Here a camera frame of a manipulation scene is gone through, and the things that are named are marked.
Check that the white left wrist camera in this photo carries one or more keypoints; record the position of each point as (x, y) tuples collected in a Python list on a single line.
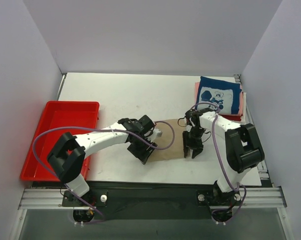
[(155, 133)]

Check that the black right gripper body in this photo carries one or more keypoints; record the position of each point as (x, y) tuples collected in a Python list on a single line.
[(193, 143)]

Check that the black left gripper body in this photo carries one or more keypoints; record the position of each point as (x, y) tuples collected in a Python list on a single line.
[(141, 148)]

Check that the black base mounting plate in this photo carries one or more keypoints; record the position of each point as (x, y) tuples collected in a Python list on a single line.
[(151, 211)]

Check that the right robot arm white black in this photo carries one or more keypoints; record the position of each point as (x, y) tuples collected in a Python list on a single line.
[(237, 146)]

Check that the aluminium frame rail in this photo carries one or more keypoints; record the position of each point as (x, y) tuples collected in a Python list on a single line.
[(256, 197)]

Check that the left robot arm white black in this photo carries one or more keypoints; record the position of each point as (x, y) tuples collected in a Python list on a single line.
[(68, 154)]

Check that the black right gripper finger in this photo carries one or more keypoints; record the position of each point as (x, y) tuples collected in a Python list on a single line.
[(185, 140), (196, 152)]

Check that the beige t-shirt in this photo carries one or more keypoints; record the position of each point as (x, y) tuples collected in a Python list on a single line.
[(176, 150)]

